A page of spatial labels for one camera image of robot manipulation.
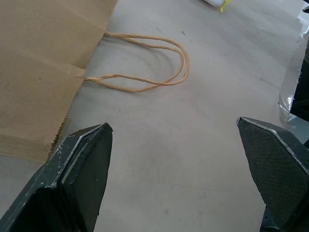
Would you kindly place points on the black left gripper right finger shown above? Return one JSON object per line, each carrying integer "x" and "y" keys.
{"x": 277, "y": 169}

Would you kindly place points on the white and yellow object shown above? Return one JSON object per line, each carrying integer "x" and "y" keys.
{"x": 218, "y": 3}

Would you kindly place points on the brown paper bag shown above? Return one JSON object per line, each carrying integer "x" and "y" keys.
{"x": 36, "y": 67}

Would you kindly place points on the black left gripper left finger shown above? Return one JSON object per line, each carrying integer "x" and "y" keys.
{"x": 79, "y": 183}

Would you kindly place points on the clear plastic packet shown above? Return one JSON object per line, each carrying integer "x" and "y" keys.
{"x": 293, "y": 70}

